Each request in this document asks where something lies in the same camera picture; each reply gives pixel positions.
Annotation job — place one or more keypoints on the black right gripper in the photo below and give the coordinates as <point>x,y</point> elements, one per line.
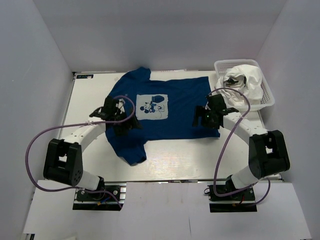
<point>200,116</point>

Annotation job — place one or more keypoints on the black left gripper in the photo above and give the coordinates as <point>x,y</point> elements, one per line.
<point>125,123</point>

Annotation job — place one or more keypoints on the blue mickey t shirt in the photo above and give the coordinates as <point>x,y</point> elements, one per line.
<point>164,108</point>

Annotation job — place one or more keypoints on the white t shirt black print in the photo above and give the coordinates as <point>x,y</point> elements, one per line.
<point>233,90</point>

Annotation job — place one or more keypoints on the white t shirt red print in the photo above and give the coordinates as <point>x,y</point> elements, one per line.
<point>253,92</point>

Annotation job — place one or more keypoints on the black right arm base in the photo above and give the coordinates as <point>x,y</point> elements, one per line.
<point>242,202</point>

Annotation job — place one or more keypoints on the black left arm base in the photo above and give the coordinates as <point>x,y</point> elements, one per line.
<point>84,201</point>

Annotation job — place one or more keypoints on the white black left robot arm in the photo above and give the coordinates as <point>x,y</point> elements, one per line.
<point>64,157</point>

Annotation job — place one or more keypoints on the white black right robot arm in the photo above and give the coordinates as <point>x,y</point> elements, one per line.
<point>267,151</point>

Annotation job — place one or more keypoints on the white plastic basket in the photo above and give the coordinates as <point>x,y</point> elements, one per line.
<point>221,66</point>

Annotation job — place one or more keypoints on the blue label sticker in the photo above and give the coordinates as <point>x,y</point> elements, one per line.
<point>84,76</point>

